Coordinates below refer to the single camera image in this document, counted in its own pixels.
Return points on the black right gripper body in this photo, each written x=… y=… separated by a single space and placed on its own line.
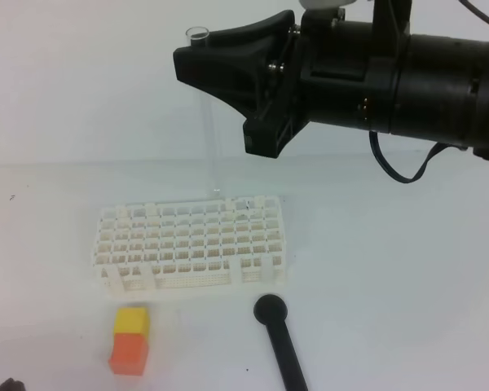
x=339 y=73

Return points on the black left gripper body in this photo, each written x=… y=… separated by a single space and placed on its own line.
x=12 y=385

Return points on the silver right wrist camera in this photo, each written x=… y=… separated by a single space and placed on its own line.
x=324 y=4

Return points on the white test tube rack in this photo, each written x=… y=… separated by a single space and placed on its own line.
x=144 y=250

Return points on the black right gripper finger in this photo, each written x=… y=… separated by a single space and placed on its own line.
x=232 y=65

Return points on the yellow block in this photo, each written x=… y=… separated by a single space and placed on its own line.
x=132 y=320

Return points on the orange block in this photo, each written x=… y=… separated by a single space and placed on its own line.
x=129 y=354

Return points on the clear glass test tube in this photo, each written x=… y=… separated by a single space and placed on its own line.
x=198 y=36

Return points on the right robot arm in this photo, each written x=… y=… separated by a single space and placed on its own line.
x=442 y=95

